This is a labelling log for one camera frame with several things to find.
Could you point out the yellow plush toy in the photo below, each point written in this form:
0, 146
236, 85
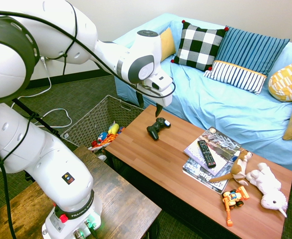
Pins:
113, 128

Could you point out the magazine with snowy cover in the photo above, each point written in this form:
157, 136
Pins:
223, 147

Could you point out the black gamepad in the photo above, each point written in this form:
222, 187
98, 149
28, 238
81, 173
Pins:
156, 127

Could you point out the light blue covered sofa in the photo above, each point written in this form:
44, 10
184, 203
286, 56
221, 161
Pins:
223, 109

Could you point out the blue red plush toy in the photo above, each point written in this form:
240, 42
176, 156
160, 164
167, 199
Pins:
102, 137

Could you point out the orange toy excavator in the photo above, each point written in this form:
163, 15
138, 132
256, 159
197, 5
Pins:
232, 198

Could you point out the business magazine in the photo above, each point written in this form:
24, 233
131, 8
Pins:
200, 175

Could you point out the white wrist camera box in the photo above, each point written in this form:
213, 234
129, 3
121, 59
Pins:
161, 81

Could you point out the brown kangaroo plush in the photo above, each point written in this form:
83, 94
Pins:
239, 165

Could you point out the white unicorn plush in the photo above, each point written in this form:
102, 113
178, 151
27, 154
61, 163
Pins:
268, 184

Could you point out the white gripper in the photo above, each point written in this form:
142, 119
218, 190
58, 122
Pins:
164, 97

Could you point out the black white checked pillow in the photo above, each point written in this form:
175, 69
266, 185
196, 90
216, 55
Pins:
198, 47

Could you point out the yellow white patterned pillow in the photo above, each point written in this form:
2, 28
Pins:
289, 82

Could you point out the plain mustard yellow pillow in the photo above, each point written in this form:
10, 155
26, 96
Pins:
168, 43

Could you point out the blue striped pillow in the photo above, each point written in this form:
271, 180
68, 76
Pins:
245, 54

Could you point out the colourful toys in basket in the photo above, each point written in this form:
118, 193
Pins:
108, 142

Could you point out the black TV remote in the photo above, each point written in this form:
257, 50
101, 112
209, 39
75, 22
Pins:
206, 153

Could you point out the reddish wooden coffee table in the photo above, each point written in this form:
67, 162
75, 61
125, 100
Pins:
161, 161

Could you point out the grey woven basket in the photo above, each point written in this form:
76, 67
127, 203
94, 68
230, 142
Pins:
96, 117

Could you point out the dark rustic wooden table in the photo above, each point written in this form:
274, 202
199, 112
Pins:
121, 206

